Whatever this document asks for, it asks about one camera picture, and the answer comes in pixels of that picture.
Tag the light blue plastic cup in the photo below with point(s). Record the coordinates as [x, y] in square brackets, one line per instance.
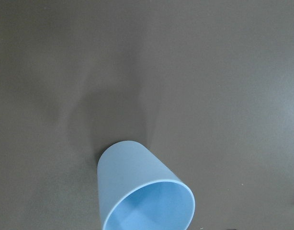
[138, 192]

